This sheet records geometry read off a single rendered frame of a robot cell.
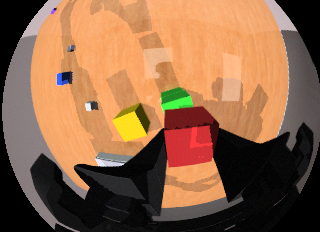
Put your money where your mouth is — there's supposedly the yellow block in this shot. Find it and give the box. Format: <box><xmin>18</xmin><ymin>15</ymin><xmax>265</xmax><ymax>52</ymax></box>
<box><xmin>112</xmin><ymin>103</ymin><xmax>151</xmax><ymax>141</ymax></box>

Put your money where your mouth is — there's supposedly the small blue block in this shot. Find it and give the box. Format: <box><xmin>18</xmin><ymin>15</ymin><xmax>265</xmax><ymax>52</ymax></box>
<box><xmin>56</xmin><ymin>72</ymin><xmax>69</xmax><ymax>85</ymax></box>

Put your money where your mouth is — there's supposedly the red block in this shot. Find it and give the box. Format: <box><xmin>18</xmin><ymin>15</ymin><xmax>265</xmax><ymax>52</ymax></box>
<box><xmin>164</xmin><ymin>107</ymin><xmax>220</xmax><ymax>168</ymax></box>

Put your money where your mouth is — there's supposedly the green block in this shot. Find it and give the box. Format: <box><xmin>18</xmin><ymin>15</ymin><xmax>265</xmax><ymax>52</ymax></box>
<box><xmin>161</xmin><ymin>87</ymin><xmax>183</xmax><ymax>99</ymax></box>
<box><xmin>161</xmin><ymin>91</ymin><xmax>193</xmax><ymax>113</ymax></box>

